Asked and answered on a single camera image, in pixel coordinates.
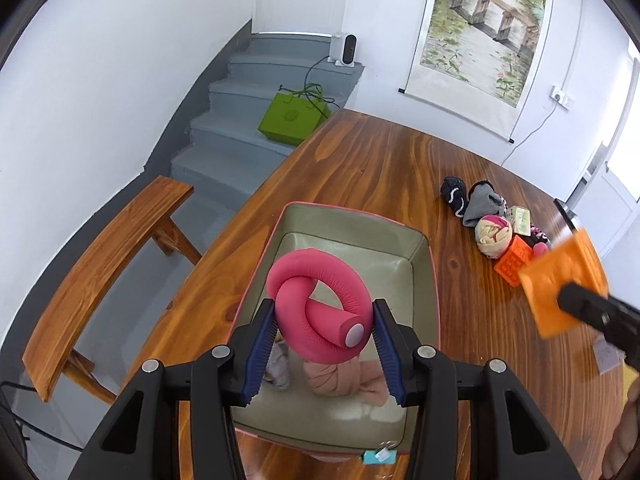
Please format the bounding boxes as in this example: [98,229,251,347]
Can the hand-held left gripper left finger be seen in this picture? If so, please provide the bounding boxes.
[67,299,279,480]

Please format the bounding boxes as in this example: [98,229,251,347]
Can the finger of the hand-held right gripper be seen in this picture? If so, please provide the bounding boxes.
[556,282,640,361]
[552,198,581,233]

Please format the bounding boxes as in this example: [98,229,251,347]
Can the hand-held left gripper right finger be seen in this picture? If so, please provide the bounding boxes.
[372,298,583,480]

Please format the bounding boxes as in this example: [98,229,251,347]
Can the grey sock with striped cuff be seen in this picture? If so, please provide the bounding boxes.
[264,337,291,392]

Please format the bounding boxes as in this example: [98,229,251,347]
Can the light orange soft cube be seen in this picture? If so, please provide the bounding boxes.
[517,228,610,339]

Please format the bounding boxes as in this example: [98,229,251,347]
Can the red-orange soft cube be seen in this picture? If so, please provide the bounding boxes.
[494,235,536,288]

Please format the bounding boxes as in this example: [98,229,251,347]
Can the pink and yellow cloth ball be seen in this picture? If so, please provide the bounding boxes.
[475,215,513,260]

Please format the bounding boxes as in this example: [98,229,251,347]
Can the plain grey sock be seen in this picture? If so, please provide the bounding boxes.
[462,180,508,229]

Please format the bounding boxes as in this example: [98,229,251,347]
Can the pink foam twist curler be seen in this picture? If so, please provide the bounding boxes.
[266,249,373,363]

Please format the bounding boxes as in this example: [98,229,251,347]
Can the black sock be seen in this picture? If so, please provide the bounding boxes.
[440,176,470,219]

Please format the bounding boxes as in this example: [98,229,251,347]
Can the pink-edged storage container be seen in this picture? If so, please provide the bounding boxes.
[227,201,442,463]

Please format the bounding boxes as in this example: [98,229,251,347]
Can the person's right hand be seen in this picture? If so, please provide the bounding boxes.
[601,400,640,480]

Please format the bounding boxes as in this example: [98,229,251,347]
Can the green soap box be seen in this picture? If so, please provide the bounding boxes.
[505,205,533,236]

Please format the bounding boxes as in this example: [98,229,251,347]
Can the paper note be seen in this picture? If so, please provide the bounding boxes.
[594,337,626,376]

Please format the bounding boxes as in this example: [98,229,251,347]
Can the pink-beige cloth roll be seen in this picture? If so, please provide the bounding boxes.
[302,355,392,407]

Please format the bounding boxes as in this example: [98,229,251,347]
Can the white door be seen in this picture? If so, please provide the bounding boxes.
[570,55,640,261]

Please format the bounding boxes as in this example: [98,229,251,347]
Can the blue tag with clip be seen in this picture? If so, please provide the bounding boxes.
[362,442,399,466]

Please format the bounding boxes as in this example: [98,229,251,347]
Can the wooden bench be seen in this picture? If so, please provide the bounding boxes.
[21,176,203,406]

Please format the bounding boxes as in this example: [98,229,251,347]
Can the green gift bag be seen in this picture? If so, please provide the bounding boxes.
[257,87,332,147]

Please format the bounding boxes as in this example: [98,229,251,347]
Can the grey staircase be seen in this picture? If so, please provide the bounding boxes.
[170,32,363,196]

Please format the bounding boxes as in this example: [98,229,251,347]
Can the white space heater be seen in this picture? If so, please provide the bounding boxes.
[327,32,358,67]

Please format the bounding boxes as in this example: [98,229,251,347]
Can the white wall cable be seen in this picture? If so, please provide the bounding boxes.
[500,100,558,166]

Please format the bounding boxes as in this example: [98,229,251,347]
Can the landscape wall scroll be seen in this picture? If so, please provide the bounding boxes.
[398,0,558,143]

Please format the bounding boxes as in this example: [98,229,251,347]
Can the black heater cable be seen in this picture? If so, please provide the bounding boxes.
[300,55,342,111]

